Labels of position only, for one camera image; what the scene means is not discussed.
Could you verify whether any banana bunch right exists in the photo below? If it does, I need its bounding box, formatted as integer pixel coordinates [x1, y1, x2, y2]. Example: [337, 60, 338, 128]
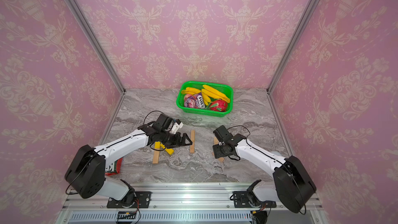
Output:
[202, 85, 231, 103]

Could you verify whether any aluminium front rail frame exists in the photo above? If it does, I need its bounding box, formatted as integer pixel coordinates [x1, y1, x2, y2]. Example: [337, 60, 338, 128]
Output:
[55, 183, 327, 224]

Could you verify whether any red snack bag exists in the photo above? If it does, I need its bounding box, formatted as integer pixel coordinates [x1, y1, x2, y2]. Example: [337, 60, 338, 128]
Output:
[105, 158, 123, 176]

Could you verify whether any natural block cluster horizontal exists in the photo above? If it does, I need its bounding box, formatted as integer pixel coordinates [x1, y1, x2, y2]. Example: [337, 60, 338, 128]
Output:
[190, 144, 195, 153]

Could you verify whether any green plastic basket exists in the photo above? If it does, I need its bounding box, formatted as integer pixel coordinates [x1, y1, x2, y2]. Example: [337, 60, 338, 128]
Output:
[176, 81, 234, 117]

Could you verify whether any yellow block diagonal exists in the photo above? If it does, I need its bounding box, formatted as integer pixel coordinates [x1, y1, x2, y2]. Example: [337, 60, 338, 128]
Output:
[154, 142, 161, 150]

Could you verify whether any natural wooden block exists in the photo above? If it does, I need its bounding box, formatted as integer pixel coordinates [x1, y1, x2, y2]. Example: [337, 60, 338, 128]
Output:
[152, 151, 160, 164]

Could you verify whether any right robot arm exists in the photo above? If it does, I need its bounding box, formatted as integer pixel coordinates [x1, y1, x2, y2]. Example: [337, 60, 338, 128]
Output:
[212, 125, 317, 215]

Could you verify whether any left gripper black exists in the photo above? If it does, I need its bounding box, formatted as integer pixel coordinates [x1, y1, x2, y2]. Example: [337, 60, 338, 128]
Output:
[160, 130, 194, 148]

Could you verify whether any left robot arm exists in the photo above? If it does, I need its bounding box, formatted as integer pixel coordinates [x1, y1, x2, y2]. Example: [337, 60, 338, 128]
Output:
[64, 113, 193, 208]

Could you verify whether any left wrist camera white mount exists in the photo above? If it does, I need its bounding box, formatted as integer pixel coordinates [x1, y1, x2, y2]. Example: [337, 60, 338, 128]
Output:
[170, 119, 183, 134]

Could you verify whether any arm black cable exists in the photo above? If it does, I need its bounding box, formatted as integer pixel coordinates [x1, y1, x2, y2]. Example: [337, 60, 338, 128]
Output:
[142, 110, 164, 127]
[226, 125, 251, 139]

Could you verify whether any red dragon fruit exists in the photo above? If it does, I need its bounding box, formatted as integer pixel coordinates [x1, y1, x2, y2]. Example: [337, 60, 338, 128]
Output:
[209, 99, 228, 112]

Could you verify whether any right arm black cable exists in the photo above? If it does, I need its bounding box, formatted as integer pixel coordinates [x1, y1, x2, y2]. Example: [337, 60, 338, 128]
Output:
[226, 125, 251, 139]

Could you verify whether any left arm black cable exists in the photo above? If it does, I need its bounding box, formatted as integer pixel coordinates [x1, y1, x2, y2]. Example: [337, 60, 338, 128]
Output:
[142, 110, 164, 127]

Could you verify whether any banana bunch left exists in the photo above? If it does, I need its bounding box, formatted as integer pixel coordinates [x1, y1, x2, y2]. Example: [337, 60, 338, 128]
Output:
[181, 87, 202, 95]

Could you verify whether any banana bunch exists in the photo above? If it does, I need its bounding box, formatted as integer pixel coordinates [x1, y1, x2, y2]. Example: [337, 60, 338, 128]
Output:
[181, 87, 202, 95]
[202, 85, 231, 103]

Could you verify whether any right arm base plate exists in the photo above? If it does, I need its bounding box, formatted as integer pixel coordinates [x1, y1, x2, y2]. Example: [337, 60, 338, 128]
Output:
[230, 191, 277, 209]

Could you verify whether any purple snack packet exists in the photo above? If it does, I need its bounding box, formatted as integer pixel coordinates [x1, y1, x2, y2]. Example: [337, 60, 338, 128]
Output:
[183, 93, 206, 110]

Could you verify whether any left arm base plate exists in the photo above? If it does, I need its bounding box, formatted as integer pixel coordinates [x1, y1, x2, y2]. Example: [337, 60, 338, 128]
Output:
[107, 191, 152, 209]

